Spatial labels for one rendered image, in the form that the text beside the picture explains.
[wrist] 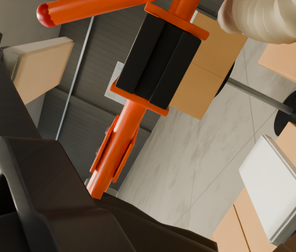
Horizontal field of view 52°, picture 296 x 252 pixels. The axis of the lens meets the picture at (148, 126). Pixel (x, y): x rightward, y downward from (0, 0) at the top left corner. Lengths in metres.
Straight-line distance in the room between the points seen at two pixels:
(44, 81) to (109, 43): 9.36
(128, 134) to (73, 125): 11.40
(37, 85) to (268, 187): 0.13
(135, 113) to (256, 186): 0.15
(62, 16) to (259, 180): 0.23
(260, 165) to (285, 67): 0.23
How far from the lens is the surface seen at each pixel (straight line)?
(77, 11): 0.31
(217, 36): 1.98
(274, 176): 0.17
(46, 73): 0.17
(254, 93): 2.27
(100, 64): 9.92
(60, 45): 0.17
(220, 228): 1.35
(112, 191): 0.40
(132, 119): 0.30
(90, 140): 11.86
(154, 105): 0.28
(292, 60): 0.40
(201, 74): 2.00
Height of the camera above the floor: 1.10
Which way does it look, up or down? 5 degrees down
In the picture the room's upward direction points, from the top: 65 degrees counter-clockwise
